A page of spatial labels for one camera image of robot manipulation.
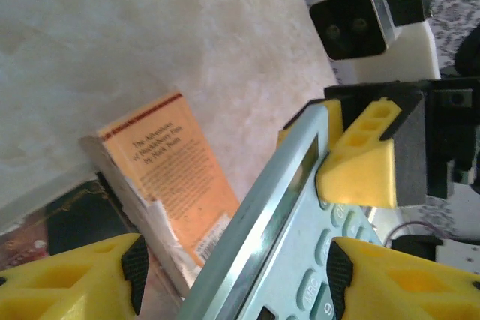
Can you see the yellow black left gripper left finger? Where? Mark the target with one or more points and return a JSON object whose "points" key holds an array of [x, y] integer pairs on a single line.
{"points": [[67, 282]]}

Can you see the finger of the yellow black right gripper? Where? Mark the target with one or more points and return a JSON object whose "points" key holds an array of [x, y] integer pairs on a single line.
{"points": [[322, 114], [375, 170]]}

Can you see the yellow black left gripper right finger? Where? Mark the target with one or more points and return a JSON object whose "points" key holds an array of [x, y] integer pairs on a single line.
{"points": [[412, 282]]}

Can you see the dark red Three Days book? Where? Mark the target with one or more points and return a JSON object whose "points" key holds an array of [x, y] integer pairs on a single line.
{"points": [[75, 215]]}

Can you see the teal box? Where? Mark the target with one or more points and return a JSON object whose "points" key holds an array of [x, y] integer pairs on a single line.
{"points": [[262, 252]]}

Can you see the orange paperback book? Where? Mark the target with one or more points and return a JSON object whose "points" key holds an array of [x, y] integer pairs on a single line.
{"points": [[176, 170]]}

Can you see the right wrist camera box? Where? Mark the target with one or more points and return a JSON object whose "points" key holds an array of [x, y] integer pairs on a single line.
{"points": [[348, 24]]}

